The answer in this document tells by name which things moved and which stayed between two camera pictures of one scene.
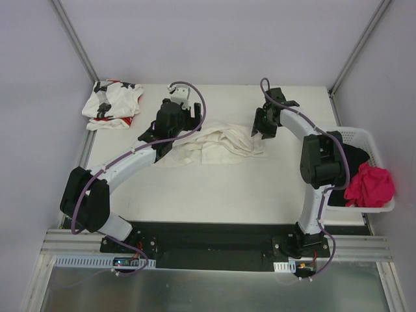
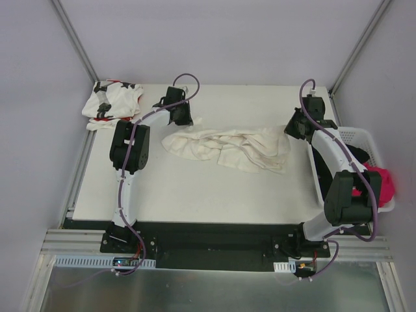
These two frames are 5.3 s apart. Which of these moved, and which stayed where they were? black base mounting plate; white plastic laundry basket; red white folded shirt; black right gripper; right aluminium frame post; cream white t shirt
Moved: cream white t shirt; black right gripper
Stayed: black base mounting plate; white plastic laundry basket; right aluminium frame post; red white folded shirt
